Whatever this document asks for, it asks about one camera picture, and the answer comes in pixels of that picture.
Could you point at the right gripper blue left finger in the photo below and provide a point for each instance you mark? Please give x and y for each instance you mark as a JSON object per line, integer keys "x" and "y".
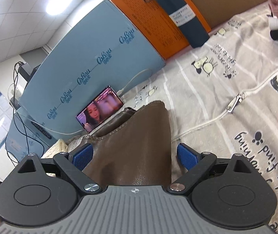
{"x": 71, "y": 167}

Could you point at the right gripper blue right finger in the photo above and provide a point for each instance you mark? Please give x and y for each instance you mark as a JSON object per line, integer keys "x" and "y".
{"x": 197, "y": 165}

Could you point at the brown leather jacket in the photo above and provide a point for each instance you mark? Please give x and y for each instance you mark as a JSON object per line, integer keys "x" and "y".
{"x": 133, "y": 148}

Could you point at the white zipper pull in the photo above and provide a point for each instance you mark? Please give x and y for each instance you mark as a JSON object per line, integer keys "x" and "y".
{"x": 235, "y": 101}

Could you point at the smartphone with lit screen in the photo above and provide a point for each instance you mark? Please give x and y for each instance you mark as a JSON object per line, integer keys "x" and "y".
{"x": 101, "y": 108}

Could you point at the grey cartoon print bedsheet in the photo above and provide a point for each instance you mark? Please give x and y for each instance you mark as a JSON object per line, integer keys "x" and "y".
{"x": 197, "y": 87}

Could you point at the light blue cardboard box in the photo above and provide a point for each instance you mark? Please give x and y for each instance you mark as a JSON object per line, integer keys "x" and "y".
{"x": 102, "y": 49}

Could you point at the dark blue vacuum bottle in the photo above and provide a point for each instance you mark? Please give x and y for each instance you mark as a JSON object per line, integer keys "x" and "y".
{"x": 186, "y": 20}

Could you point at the orange cardboard box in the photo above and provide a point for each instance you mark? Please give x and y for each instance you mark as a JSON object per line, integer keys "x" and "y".
{"x": 157, "y": 26}

